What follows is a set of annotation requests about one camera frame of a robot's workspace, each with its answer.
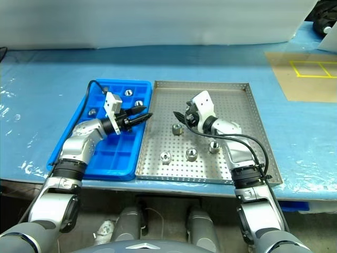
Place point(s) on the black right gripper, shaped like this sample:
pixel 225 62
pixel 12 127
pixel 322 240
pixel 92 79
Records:
pixel 192 117

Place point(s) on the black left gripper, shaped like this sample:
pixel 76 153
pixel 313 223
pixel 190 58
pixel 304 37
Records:
pixel 124 121

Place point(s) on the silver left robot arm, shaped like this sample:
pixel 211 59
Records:
pixel 79 142

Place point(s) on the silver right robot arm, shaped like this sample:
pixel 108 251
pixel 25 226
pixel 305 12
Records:
pixel 229 129

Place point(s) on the blue plastic compartment tray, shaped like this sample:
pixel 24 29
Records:
pixel 123 158

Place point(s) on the metal nut in blue tray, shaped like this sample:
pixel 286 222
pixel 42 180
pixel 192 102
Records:
pixel 138 102
pixel 91 112
pixel 128 92

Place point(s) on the perforated metal tray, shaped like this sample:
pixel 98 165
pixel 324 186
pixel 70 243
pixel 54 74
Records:
pixel 168 105

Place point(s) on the white foam board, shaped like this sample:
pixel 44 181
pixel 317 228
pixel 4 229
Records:
pixel 158 21

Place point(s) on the blue foam table cover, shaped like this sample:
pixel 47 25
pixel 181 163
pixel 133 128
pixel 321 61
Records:
pixel 39 92

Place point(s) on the grey rounded robot leg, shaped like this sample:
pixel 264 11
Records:
pixel 201 226
pixel 129 224

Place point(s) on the brown cardboard sheet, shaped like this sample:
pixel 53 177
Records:
pixel 302 87

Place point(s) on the grey robot torso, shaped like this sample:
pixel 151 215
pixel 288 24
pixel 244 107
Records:
pixel 139 246

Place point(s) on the blue plastic crate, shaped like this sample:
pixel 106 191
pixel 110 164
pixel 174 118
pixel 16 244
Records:
pixel 292 206

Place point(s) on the black wheel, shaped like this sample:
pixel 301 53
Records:
pixel 321 26

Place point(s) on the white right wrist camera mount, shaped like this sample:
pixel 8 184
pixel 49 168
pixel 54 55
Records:
pixel 205 105

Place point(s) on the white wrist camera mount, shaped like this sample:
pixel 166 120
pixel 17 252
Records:
pixel 111 105
pixel 205 105

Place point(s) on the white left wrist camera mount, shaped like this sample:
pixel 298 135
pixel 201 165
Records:
pixel 111 105

